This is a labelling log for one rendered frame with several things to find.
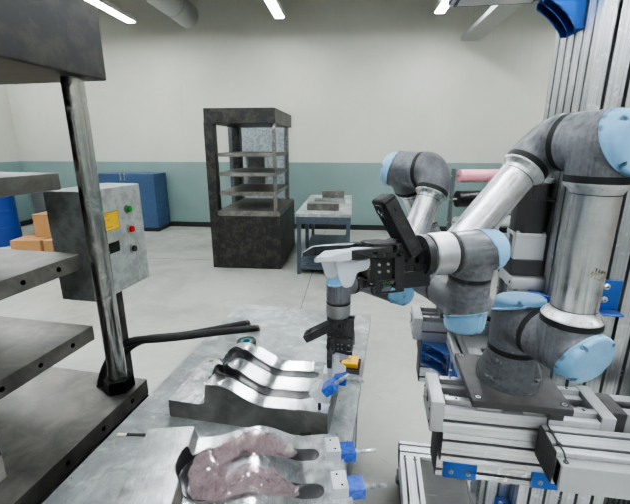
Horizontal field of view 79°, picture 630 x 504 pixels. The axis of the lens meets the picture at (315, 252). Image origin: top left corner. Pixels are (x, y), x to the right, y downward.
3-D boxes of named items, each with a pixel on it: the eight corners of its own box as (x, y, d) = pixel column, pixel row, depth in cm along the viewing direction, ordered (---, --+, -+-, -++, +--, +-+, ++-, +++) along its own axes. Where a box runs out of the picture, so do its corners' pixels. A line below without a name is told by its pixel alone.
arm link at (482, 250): (511, 278, 69) (517, 231, 67) (458, 284, 66) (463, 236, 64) (481, 265, 76) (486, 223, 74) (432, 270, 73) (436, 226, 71)
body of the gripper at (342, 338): (352, 358, 118) (353, 322, 115) (324, 355, 120) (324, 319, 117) (354, 346, 126) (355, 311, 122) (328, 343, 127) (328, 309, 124)
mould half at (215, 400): (340, 386, 136) (340, 352, 132) (327, 439, 111) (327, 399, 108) (208, 370, 146) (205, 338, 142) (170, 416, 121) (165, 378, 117)
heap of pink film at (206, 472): (296, 444, 102) (296, 419, 100) (300, 504, 85) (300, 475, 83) (196, 451, 99) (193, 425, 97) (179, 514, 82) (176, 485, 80)
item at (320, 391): (356, 376, 115) (344, 362, 114) (354, 386, 110) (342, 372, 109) (323, 397, 119) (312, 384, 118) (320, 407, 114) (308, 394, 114)
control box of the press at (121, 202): (179, 476, 196) (145, 183, 156) (142, 532, 167) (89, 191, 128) (140, 469, 200) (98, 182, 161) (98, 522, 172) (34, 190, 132)
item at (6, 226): (32, 240, 683) (22, 190, 659) (4, 248, 626) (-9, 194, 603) (2, 239, 688) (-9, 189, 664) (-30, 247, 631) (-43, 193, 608)
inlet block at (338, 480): (383, 484, 93) (384, 466, 92) (389, 503, 88) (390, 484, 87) (329, 489, 92) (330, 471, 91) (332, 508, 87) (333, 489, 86)
